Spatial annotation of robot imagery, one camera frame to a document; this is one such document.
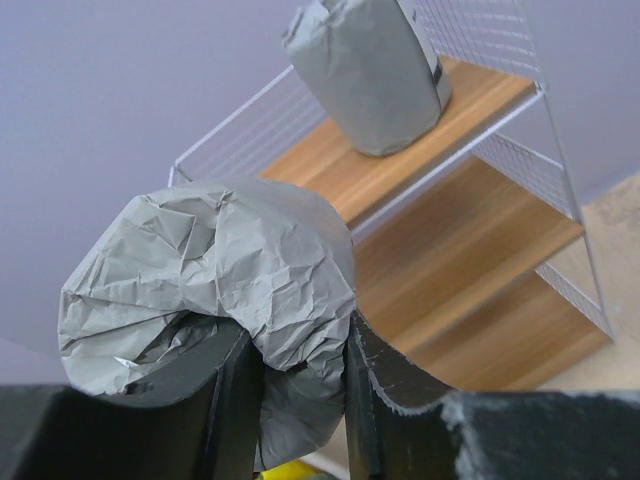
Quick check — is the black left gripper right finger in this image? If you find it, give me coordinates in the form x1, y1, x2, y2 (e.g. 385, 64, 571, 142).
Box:
344, 311, 639, 479

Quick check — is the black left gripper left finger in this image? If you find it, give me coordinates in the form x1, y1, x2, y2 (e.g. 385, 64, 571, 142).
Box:
1, 321, 260, 479

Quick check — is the grey roll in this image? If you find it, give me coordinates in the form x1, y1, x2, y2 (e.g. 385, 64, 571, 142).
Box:
282, 0, 453, 157
58, 177, 356, 471

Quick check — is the yellow mango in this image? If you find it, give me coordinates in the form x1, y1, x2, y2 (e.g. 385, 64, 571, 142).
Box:
256, 460, 323, 480

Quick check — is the white wire wooden shelf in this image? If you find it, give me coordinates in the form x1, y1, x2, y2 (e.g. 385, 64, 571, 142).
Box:
169, 1, 611, 390

